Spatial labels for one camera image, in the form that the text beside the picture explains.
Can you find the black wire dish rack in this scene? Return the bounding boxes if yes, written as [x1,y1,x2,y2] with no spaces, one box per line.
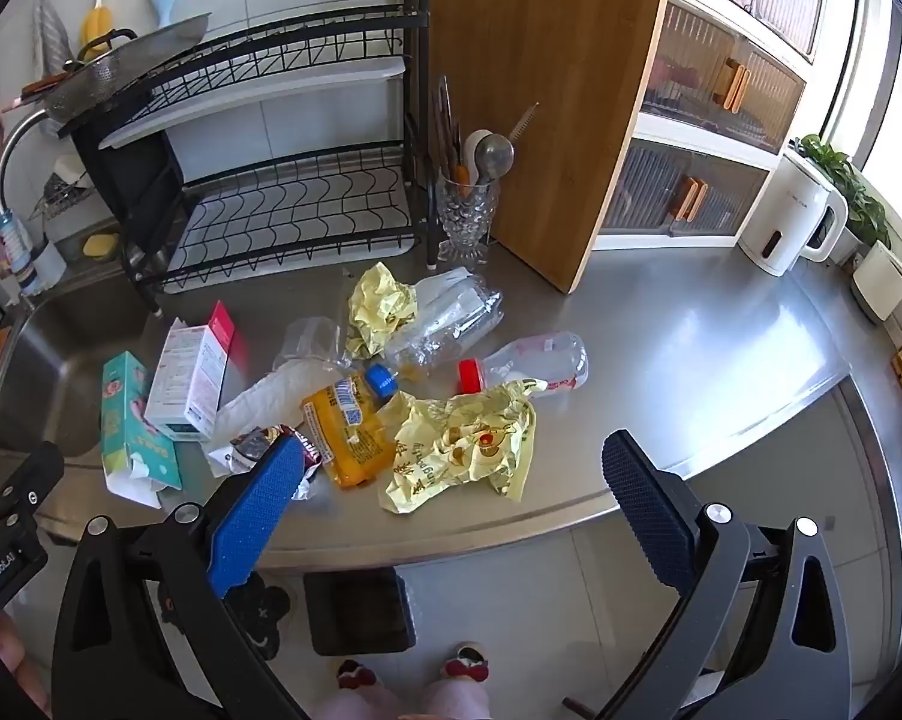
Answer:
[57,0,441,316]

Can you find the metal ladle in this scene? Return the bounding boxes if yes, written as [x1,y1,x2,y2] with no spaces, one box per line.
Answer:
[472,133,516,188]

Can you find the thin bottle brush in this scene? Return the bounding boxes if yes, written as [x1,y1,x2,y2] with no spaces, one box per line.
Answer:
[507,101,540,143]

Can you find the dark chopsticks bundle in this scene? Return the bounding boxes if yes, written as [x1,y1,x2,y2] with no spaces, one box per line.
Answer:
[430,75,467,177]

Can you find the steel faucet blue filter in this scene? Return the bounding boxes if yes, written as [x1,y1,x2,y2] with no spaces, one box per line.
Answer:
[0,109,51,293]

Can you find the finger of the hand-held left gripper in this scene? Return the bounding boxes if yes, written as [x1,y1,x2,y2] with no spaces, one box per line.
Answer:
[0,441,66,537]

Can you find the dark snack wrapper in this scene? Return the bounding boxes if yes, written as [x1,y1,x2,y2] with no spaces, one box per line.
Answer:
[207,424,324,500]

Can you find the steel sink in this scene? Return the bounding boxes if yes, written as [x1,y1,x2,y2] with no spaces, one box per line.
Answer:
[0,292,167,462]

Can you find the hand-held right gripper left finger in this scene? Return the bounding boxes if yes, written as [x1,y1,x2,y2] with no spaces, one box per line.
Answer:
[50,433,309,720]

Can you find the white holder cup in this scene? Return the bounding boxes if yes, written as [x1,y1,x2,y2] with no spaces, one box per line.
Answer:
[27,240,68,286]

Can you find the person's pink fleece pants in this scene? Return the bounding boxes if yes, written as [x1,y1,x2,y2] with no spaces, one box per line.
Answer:
[323,675,493,720]

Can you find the white paper towel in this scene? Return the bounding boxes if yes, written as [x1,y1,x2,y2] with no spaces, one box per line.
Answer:
[203,367,347,477]

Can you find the green potted plant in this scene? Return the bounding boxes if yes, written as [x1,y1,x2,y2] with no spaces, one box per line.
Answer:
[792,133,893,248]

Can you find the small yellow plastic bag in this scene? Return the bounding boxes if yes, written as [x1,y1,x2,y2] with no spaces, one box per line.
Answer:
[344,261,420,359]

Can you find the black trash bin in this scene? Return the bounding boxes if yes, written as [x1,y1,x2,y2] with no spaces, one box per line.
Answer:
[303,568,417,656]

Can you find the white and pink carton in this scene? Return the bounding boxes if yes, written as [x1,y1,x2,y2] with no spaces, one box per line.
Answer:
[143,300,246,442]

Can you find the orange plastic packet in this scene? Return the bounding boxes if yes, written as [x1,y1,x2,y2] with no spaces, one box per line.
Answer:
[301,381,399,492]

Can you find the grey hanging cloth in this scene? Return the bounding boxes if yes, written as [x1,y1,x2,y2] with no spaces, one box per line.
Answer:
[31,0,73,72]

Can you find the large yellow plastic bag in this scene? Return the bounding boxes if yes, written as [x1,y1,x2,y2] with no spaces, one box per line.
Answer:
[378,380,548,515]

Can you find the clear plastic cup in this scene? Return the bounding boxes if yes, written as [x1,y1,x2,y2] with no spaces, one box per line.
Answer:
[272,315,347,376]

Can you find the white electric kettle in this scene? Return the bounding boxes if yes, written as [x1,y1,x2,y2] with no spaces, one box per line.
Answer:
[737,148,849,278]

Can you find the red patterned slipper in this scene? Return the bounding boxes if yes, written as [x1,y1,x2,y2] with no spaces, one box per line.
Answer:
[443,641,489,680]
[336,658,384,691]

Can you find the glass utensil holder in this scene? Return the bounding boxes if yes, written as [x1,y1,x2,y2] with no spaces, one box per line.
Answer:
[434,169,501,267]

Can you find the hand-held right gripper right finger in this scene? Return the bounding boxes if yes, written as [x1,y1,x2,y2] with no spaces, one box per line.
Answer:
[593,430,853,720]

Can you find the clear plastic bottle blue cap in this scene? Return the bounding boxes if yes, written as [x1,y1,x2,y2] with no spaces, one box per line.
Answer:
[365,275,506,395]

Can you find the white cabinet orange handles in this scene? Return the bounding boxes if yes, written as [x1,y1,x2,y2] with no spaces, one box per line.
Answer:
[593,0,834,252]

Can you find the wire sponge basket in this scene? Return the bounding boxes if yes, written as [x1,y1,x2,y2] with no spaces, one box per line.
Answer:
[31,154,96,218]

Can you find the steel colander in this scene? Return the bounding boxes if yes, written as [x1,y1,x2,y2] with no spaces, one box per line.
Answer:
[16,11,214,125]

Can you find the bamboo cutting board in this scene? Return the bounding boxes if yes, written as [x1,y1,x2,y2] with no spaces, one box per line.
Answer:
[426,0,677,295]

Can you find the white spoon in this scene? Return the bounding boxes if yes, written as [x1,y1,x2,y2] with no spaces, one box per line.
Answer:
[462,129,493,181]

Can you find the black floor mat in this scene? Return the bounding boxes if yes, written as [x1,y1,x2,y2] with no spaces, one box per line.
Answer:
[158,574,291,661]

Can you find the small clear bottle red cap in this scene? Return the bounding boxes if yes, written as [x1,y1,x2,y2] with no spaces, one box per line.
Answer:
[458,331,591,396]

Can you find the teal tissue box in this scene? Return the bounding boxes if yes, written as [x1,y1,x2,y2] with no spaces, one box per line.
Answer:
[100,351,166,509]

